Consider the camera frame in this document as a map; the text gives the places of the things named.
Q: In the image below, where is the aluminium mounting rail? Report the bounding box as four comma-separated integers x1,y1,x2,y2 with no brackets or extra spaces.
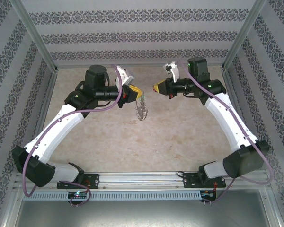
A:
13,171,272,190

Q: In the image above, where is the grey metal shelf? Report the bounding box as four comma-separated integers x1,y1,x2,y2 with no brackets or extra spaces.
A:
14,200,281,227

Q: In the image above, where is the aluminium frame post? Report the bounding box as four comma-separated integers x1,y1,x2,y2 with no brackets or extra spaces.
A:
221,0,267,71
9,0,59,72

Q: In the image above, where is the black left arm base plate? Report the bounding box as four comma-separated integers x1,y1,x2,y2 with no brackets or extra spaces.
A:
56,173,100,190

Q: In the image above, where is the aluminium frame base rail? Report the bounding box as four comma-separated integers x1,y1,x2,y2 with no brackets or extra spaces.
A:
221,67,246,123
39,67,60,123

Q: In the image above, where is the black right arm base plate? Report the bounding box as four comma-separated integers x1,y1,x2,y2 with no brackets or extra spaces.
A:
183,173,227,189

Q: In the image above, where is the white slotted cable duct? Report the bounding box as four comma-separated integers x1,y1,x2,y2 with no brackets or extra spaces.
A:
22,190,202,201

